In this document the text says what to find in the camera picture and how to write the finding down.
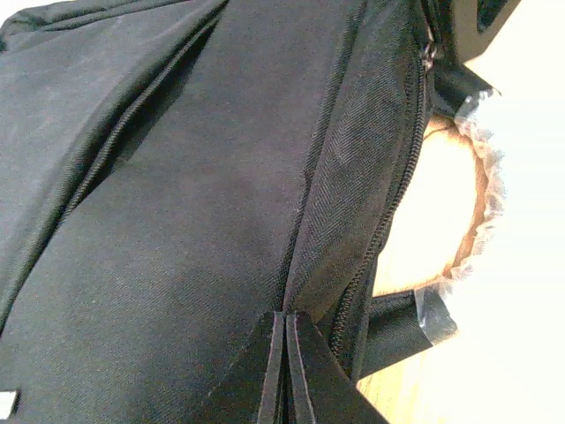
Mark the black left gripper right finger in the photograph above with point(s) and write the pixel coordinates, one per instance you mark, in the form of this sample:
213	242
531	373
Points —
320	392

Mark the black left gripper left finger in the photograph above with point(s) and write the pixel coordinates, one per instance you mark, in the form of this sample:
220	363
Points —
253	390

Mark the black student backpack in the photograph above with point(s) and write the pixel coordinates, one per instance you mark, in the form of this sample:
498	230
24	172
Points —
171	171

